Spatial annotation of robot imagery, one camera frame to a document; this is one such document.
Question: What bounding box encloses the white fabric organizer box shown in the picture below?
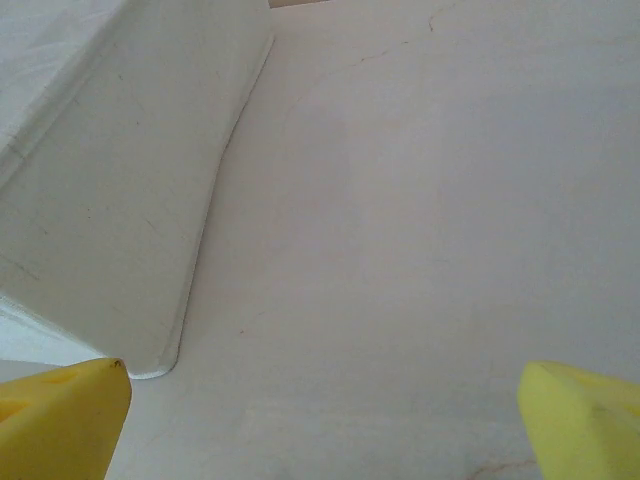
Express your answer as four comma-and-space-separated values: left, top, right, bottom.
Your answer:
0, 0, 277, 380

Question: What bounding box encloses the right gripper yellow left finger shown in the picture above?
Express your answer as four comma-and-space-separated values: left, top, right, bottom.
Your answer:
0, 357, 134, 480

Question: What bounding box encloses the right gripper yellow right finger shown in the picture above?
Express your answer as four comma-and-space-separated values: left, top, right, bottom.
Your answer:
516, 359, 640, 480

